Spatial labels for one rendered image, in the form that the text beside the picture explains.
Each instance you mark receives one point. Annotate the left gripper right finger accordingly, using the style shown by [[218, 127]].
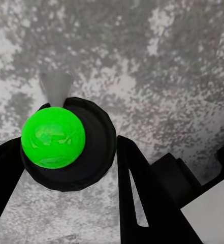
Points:
[[167, 224]]

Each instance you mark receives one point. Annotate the insectifuge atomizer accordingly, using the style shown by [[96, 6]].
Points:
[[70, 143]]

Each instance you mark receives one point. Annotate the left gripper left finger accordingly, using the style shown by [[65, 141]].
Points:
[[11, 168]]

